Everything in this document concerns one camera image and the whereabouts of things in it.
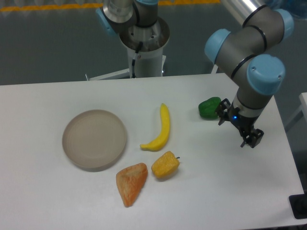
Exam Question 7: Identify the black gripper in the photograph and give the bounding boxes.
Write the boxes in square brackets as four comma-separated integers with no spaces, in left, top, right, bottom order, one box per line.
[215,99,264,148]

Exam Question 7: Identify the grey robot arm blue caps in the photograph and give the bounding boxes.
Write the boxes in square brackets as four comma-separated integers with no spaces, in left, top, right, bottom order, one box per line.
[96,0,294,147]

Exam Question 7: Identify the green toy pepper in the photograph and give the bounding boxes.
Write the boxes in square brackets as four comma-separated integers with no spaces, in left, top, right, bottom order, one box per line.
[198,97,221,120]

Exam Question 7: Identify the yellow toy pepper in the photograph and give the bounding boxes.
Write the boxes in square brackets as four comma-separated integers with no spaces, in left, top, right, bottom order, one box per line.
[151,151,180,179]

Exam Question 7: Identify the white side table edge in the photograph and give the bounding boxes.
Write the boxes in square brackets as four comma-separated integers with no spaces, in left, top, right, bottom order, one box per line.
[284,92,307,132]

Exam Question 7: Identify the yellow toy banana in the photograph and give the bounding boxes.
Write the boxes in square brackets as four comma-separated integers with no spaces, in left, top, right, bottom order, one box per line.
[140,103,171,151]

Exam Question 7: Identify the black clamp at table edge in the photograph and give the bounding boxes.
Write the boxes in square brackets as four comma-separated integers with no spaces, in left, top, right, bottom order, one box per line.
[289,194,307,219]

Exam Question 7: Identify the orange toy bread slice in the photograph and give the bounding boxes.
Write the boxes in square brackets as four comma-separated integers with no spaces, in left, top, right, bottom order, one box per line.
[116,162,148,207]

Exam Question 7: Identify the beige round plate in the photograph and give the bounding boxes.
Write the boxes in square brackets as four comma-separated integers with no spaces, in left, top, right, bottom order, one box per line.
[62,110,127,172]

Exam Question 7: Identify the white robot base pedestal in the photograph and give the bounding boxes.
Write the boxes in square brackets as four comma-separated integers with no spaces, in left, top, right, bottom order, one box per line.
[87,17,170,81]

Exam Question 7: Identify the black base cable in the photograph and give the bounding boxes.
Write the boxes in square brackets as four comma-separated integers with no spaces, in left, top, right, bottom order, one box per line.
[131,41,144,79]

